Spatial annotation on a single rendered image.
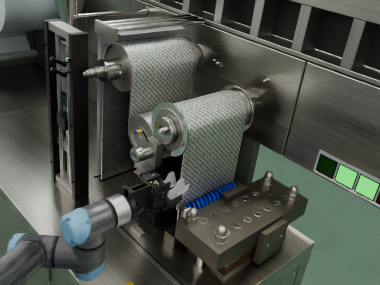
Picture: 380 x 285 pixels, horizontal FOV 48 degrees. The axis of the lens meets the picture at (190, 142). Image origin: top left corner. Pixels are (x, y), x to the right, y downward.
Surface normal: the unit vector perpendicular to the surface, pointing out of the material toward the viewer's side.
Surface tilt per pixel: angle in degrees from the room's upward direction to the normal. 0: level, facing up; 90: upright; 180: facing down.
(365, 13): 90
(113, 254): 0
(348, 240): 0
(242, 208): 0
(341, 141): 90
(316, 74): 90
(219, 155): 90
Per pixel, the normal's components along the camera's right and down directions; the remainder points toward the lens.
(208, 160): 0.67, 0.43
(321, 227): 0.11, -0.87
